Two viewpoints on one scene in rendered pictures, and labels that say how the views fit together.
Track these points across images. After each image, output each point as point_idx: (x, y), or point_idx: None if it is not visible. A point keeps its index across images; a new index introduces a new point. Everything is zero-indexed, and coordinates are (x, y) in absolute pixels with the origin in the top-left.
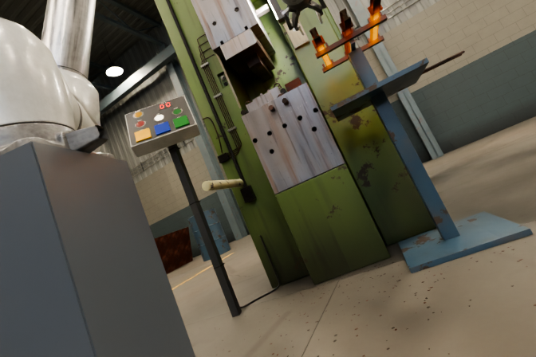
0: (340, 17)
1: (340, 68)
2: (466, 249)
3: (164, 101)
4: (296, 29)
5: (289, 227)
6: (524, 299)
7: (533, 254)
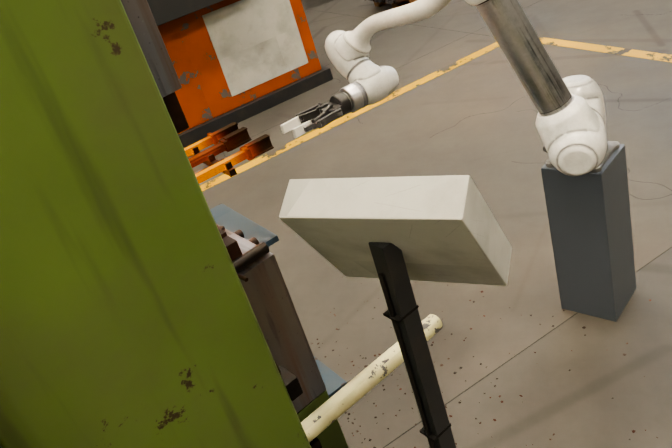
0: (236, 133)
1: None
2: (316, 358)
3: (344, 178)
4: (309, 129)
5: (343, 434)
6: (387, 309)
7: (329, 327)
